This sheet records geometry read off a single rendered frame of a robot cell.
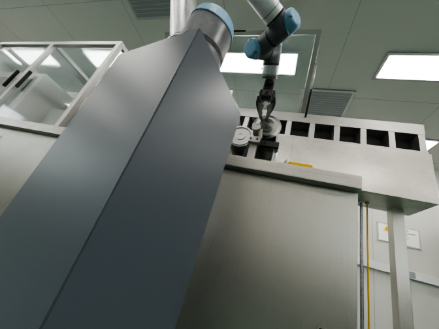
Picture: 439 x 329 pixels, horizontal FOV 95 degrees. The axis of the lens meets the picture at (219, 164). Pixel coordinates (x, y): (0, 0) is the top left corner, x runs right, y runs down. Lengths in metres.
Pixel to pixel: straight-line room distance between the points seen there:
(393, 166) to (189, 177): 1.33
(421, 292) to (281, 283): 3.53
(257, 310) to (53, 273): 0.46
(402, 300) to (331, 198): 0.94
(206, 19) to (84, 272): 0.50
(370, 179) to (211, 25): 1.18
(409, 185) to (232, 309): 1.19
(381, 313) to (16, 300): 3.77
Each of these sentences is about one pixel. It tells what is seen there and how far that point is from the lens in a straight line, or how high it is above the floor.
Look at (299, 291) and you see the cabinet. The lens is 0.60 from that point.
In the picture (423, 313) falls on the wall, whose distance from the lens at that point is 4.05.
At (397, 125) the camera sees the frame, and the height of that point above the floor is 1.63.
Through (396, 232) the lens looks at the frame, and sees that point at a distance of 1.56.
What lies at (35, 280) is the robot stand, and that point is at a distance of 0.27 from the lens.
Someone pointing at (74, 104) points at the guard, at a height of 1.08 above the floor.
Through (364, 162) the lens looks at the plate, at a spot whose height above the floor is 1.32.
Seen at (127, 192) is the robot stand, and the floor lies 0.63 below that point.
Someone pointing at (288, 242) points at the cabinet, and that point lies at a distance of 0.60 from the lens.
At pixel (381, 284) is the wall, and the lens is 3.86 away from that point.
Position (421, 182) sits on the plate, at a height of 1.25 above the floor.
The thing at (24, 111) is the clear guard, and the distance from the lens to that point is 1.58.
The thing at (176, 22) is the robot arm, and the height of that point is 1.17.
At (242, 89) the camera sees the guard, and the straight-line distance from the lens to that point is 1.64.
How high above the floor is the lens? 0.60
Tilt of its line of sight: 24 degrees up
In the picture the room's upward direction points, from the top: 18 degrees clockwise
